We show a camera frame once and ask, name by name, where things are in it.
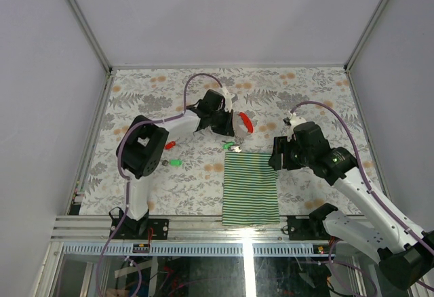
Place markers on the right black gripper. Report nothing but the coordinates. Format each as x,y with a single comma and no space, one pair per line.
281,145

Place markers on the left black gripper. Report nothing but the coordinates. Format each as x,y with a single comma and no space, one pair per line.
226,128

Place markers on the green tagged key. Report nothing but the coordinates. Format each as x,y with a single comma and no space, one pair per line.
232,146
172,162

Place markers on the red handled silver keyring carabiner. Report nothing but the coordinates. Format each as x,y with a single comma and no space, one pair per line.
242,129

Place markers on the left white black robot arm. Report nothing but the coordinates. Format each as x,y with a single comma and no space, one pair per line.
140,151

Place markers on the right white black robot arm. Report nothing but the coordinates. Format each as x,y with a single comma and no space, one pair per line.
402,249

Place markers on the red tagged key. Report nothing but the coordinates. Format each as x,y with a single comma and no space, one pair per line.
170,145

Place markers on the green striped cloth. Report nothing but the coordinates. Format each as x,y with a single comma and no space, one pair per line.
249,190

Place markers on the green tagged key on table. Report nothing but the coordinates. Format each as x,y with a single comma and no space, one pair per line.
172,162

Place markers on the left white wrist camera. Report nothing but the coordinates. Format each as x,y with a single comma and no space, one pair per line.
229,99

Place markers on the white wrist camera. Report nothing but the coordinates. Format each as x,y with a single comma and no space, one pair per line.
229,99
292,121

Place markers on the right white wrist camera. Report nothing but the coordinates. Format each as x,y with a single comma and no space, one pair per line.
292,121

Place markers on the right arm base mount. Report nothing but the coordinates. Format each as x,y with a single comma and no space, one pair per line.
310,228

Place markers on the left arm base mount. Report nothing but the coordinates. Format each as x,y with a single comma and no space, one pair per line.
124,227

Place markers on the aluminium front rail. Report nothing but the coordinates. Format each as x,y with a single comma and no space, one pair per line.
189,229

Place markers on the white slotted cable duct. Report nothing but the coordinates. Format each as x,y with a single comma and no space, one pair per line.
189,249

